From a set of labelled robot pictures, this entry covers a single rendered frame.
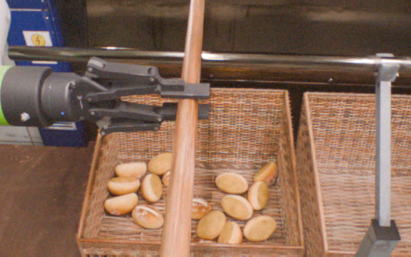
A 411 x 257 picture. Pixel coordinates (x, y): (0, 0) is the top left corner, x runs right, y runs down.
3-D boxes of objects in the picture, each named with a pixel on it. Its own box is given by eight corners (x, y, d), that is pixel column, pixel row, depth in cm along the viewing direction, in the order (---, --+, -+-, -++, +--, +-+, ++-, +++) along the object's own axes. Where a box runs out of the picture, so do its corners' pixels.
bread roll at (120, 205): (137, 191, 114) (141, 210, 113) (135, 192, 120) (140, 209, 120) (103, 200, 111) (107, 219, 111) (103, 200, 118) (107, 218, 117)
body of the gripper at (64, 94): (53, 60, 59) (114, 61, 59) (66, 103, 65) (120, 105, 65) (36, 88, 54) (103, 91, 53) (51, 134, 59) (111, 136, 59)
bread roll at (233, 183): (245, 198, 118) (247, 195, 124) (249, 177, 118) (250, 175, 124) (212, 190, 121) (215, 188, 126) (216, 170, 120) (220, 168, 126)
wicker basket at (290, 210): (118, 146, 139) (105, 82, 121) (277, 151, 138) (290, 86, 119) (83, 275, 103) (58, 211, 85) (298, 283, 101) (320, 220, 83)
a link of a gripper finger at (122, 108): (88, 108, 58) (88, 115, 59) (163, 120, 59) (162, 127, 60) (94, 92, 61) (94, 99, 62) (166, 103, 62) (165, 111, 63)
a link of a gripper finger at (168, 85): (150, 85, 58) (149, 68, 56) (185, 86, 58) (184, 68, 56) (149, 91, 57) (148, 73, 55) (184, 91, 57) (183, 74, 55)
